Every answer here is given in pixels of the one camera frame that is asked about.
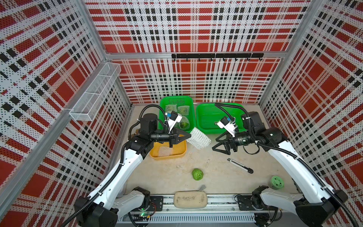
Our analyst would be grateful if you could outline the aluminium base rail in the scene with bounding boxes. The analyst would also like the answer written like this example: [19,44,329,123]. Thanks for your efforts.
[85,193,319,227]

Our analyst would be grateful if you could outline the beige sponge block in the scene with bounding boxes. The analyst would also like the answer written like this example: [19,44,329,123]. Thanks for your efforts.
[174,191,208,209]

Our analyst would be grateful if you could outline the empty green plastic basket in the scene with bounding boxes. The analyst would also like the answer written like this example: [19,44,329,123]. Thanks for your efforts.
[160,96,196,132]

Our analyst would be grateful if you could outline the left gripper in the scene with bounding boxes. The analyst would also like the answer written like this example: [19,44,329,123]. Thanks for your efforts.
[150,127,190,148]

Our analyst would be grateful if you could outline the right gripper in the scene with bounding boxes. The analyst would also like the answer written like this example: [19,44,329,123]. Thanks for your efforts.
[212,131,254,157]

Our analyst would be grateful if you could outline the yellow plastic bowl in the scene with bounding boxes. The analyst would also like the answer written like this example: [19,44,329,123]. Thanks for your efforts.
[149,141,187,160]

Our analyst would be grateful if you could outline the green tape roll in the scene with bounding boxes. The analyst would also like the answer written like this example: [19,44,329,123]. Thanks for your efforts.
[269,176,285,190]

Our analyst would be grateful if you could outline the black pen tool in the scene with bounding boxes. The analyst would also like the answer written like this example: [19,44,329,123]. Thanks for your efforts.
[227,158,254,174]

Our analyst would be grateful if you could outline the green basket with fruit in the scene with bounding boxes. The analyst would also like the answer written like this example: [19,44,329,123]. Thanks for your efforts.
[196,103,246,135]

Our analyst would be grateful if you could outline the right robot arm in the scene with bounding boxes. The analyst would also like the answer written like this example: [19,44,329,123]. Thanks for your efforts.
[212,103,357,227]

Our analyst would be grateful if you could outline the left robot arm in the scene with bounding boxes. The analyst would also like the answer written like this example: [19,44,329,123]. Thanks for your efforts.
[61,104,191,227]

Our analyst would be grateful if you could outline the black hook rail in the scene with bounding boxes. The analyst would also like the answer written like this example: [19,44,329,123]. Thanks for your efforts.
[171,53,264,60]

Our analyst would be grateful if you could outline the clear wall shelf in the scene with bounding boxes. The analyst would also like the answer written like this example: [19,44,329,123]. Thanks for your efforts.
[70,62,121,122]

